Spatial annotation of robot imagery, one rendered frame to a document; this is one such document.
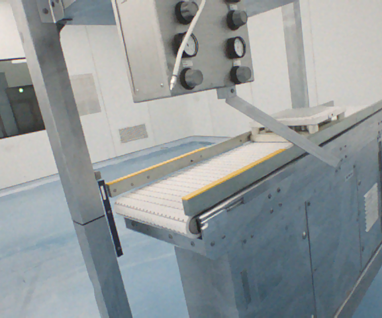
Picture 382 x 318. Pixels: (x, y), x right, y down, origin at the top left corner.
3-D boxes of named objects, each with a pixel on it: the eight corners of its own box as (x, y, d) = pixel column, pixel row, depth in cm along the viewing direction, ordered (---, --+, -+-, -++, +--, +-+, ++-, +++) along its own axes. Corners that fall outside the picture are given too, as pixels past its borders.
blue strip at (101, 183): (118, 258, 77) (98, 181, 72) (117, 257, 77) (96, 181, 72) (124, 254, 78) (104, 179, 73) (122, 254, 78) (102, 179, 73)
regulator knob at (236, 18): (239, 26, 53) (236, -1, 52) (228, 30, 54) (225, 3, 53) (251, 26, 55) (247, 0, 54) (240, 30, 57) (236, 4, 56)
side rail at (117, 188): (112, 197, 73) (108, 185, 73) (108, 197, 75) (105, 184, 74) (334, 106, 161) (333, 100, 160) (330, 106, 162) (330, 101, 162)
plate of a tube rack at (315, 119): (316, 125, 92) (315, 118, 91) (248, 128, 110) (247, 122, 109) (347, 110, 108) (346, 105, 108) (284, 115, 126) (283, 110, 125)
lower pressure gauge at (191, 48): (183, 57, 45) (178, 30, 45) (177, 59, 46) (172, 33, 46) (200, 55, 48) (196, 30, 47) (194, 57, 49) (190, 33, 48)
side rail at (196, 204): (190, 216, 54) (187, 199, 53) (184, 215, 55) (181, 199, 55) (392, 101, 142) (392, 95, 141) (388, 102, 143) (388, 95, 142)
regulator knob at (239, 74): (243, 83, 54) (239, 58, 53) (232, 85, 56) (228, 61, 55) (254, 81, 56) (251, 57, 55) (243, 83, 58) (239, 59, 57)
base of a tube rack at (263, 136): (316, 141, 93) (316, 134, 93) (250, 141, 111) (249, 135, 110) (347, 125, 109) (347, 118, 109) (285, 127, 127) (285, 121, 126)
